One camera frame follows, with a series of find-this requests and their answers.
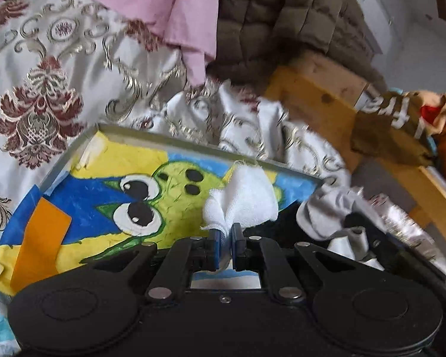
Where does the white wall appliance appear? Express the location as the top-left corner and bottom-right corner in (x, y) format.
(347, 0), (393, 56)

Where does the cream paper scrap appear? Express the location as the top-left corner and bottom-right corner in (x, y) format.
(76, 134), (108, 170)

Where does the orange paper strip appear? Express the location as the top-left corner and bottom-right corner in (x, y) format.
(9, 197), (73, 295)

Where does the floral satin blanket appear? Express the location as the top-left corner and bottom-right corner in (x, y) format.
(0, 0), (446, 306)

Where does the brown lettered cloth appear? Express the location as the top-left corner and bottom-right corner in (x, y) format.
(350, 89), (446, 167)

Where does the pink cloth sheet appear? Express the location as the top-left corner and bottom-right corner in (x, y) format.
(0, 0), (287, 87)

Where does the wooden bed frame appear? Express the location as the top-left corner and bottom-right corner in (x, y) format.
(264, 50), (446, 231)

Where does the grey tray with cartoon painting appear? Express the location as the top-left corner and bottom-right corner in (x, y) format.
(0, 123), (337, 298)

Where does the brown quilted jacket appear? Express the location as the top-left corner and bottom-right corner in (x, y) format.
(206, 0), (388, 94)

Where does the white sock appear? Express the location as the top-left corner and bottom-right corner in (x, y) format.
(327, 227), (386, 270)

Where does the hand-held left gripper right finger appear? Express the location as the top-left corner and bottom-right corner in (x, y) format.
(231, 223), (380, 304)

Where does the grey sock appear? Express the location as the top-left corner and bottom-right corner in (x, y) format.
(295, 184), (389, 242)

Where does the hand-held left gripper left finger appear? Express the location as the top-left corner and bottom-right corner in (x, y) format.
(80, 228), (222, 304)

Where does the small white gauze cloth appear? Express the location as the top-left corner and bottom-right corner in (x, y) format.
(202, 160), (279, 232)

